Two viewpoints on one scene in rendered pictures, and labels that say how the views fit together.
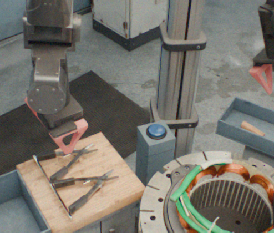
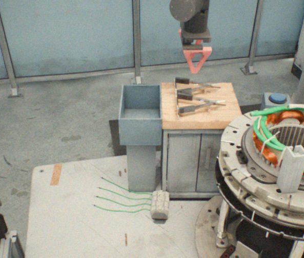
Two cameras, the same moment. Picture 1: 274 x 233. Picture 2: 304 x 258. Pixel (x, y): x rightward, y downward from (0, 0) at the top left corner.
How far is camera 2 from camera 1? 0.35 m
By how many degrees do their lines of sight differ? 26
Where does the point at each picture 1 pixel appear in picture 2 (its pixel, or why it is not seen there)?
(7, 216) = (143, 115)
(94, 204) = (199, 117)
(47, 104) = (181, 12)
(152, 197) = (243, 121)
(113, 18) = not seen: outside the picture
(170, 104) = not seen: outside the picture
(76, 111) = (206, 37)
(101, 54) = (289, 92)
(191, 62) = not seen: outside the picture
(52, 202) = (171, 106)
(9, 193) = (150, 102)
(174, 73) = not seen: outside the picture
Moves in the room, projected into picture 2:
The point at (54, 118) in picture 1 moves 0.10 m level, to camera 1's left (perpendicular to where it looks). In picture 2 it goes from (188, 36) to (152, 27)
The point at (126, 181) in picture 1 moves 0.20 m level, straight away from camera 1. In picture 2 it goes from (231, 112) to (258, 79)
